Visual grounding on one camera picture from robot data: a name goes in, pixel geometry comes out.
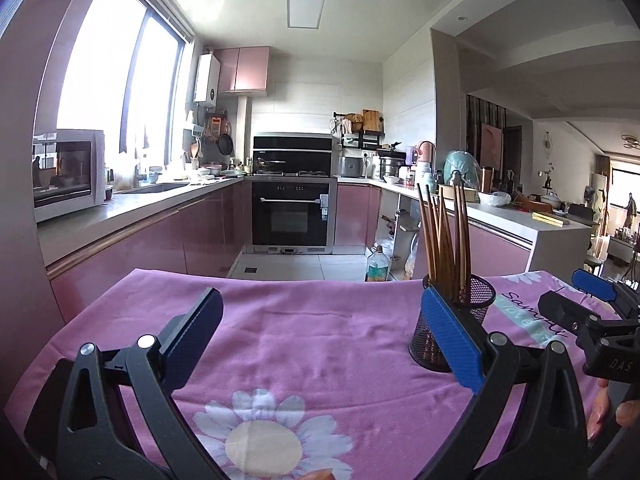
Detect plastic oil bottle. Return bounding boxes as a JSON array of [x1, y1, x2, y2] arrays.
[[365, 245, 391, 282]]

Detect white water heater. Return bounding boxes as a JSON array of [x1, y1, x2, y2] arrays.
[[194, 53, 222, 107]]

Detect framed wall picture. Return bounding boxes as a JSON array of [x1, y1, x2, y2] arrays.
[[481, 122, 504, 166]]

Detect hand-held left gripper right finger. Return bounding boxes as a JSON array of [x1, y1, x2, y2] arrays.
[[420, 287, 590, 480]]

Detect person's right hand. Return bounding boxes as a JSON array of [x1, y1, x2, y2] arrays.
[[587, 377, 640, 443]]

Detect white countertop oven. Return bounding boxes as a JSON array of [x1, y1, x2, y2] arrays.
[[32, 129, 107, 223]]

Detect bunch of wooden chopsticks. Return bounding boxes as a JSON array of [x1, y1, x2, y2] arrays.
[[416, 182, 473, 306]]

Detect narrow pink base cabinet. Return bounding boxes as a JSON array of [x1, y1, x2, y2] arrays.
[[336, 184, 381, 248]]

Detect black wall rack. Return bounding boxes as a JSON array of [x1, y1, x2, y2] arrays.
[[332, 112, 386, 150]]

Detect pink peninsula base cabinets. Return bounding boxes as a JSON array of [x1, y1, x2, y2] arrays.
[[467, 220, 533, 278]]

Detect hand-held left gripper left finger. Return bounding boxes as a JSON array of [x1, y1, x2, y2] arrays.
[[56, 287, 224, 480]]

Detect long pink base cabinets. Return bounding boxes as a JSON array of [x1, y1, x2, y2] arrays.
[[47, 180, 252, 321]]

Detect pink floral tablecloth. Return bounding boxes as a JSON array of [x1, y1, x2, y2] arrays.
[[5, 267, 640, 480]]

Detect large kitchen window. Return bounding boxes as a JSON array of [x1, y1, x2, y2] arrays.
[[55, 0, 193, 171]]

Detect round bamboo steamer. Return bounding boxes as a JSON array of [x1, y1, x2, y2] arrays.
[[439, 185, 480, 204]]

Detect gas cooktop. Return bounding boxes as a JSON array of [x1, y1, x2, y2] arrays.
[[252, 170, 333, 179]]

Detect black range hood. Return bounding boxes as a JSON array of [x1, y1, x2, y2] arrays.
[[253, 133, 334, 177]]

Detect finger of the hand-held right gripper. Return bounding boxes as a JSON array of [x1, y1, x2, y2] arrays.
[[537, 290, 602, 333], [571, 269, 622, 304]]

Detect black built-in oven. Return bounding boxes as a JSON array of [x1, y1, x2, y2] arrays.
[[250, 180, 333, 251]]

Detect flat ceiling light panel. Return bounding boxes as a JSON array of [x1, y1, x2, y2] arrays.
[[286, 0, 326, 28]]

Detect steel stock pot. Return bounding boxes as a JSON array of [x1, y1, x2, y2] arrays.
[[379, 156, 405, 181]]

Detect black mesh pen holder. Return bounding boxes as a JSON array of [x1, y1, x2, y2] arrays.
[[408, 273, 497, 373]]

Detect white canister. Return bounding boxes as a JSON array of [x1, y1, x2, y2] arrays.
[[417, 161, 436, 195]]

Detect pink wall cabinet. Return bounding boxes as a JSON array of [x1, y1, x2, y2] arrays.
[[214, 46, 271, 95]]

